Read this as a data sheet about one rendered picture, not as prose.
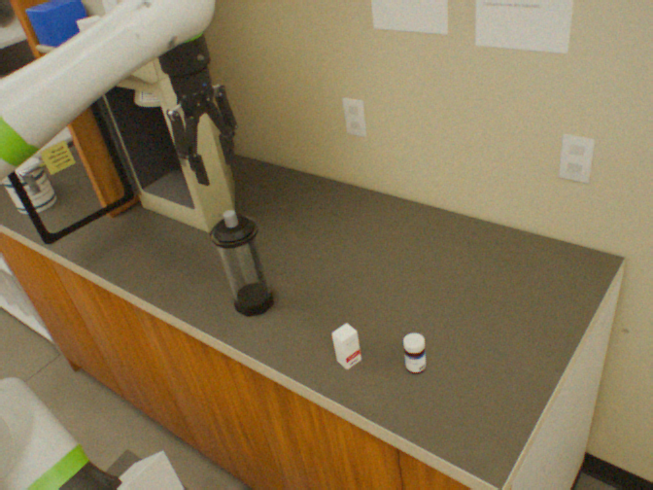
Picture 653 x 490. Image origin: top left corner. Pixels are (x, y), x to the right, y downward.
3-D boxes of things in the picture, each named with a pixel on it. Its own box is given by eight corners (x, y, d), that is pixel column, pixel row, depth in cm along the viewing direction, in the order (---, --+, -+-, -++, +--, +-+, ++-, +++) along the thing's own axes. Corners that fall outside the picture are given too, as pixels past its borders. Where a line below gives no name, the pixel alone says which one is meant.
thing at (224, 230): (235, 221, 137) (228, 197, 133) (263, 231, 132) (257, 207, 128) (207, 242, 132) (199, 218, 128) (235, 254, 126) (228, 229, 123)
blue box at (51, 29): (73, 32, 154) (59, -3, 149) (94, 35, 148) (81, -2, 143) (40, 45, 148) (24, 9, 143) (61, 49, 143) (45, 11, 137)
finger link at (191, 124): (201, 101, 111) (195, 101, 110) (199, 158, 114) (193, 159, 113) (189, 98, 113) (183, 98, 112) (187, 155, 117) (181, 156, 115)
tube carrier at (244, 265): (253, 279, 149) (233, 211, 136) (284, 293, 143) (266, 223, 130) (223, 304, 143) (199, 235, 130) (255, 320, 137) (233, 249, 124)
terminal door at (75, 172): (136, 197, 185) (86, 77, 161) (46, 246, 169) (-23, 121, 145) (134, 197, 185) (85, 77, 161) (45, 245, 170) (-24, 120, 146)
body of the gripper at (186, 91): (190, 57, 113) (203, 102, 118) (156, 74, 108) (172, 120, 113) (217, 61, 109) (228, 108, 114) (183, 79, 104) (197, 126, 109)
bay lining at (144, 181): (197, 154, 197) (165, 52, 176) (252, 169, 183) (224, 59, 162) (141, 190, 183) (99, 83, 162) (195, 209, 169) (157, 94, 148)
